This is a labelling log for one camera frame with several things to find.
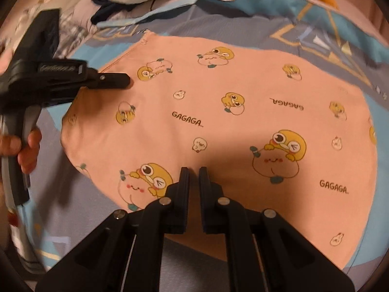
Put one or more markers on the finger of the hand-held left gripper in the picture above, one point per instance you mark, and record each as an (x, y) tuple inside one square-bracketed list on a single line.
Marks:
[(114, 80)]

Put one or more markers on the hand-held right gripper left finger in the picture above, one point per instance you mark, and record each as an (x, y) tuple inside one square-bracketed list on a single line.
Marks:
[(182, 190)]

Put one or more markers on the dark navy garment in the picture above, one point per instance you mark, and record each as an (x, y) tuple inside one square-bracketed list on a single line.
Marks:
[(106, 14)]

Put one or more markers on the grey pillow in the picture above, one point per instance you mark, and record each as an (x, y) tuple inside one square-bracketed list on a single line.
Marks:
[(88, 0)]

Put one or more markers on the peach cartoon print shirt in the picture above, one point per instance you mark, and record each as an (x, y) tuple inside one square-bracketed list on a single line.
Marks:
[(243, 127)]

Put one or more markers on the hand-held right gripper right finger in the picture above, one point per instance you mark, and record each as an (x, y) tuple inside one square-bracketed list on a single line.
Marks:
[(206, 190)]

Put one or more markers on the blue grey printed blanket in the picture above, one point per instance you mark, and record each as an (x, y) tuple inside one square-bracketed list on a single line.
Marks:
[(218, 21)]

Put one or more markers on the person's left hand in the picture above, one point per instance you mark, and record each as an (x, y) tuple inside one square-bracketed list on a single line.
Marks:
[(29, 152)]

